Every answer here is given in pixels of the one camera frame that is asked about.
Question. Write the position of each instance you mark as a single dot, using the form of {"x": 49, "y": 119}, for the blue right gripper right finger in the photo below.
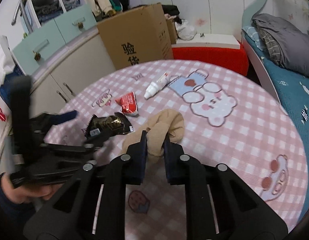
{"x": 166, "y": 147}

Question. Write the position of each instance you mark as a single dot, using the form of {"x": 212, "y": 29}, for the white shelf with clothes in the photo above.
{"x": 36, "y": 13}

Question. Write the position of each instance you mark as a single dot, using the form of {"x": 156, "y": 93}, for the grey folded blanket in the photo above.
{"x": 287, "y": 46}

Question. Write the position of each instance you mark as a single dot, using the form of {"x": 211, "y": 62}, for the red crumpled wrapper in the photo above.
{"x": 128, "y": 104}

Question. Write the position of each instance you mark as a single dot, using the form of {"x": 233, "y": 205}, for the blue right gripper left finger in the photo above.
{"x": 143, "y": 143}

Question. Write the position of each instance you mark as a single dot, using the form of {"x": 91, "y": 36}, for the mint bed frame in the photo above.
{"x": 253, "y": 8}

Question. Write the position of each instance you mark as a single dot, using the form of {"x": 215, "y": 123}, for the beige stocking cloth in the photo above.
{"x": 167, "y": 122}

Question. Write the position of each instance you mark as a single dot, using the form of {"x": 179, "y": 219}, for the white curved cabinet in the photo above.
{"x": 69, "y": 71}

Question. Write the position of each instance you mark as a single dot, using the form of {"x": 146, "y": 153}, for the white plastic bag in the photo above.
{"x": 7, "y": 63}

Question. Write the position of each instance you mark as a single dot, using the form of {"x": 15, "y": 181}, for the black snack wrapper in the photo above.
{"x": 112, "y": 125}

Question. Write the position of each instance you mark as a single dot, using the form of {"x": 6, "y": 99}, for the person left hand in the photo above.
{"x": 25, "y": 193}

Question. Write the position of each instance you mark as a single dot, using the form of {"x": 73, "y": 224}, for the teal bed sheet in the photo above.
{"x": 287, "y": 87}

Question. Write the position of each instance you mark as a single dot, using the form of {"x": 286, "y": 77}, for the mint drawer unit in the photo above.
{"x": 39, "y": 46}

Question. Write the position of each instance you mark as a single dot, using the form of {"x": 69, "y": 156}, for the small white bottle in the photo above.
{"x": 157, "y": 84}

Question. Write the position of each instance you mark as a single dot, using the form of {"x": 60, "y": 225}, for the brown cardboard box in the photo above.
{"x": 136, "y": 36}

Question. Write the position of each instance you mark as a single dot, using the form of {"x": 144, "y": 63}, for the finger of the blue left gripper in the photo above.
{"x": 65, "y": 117}

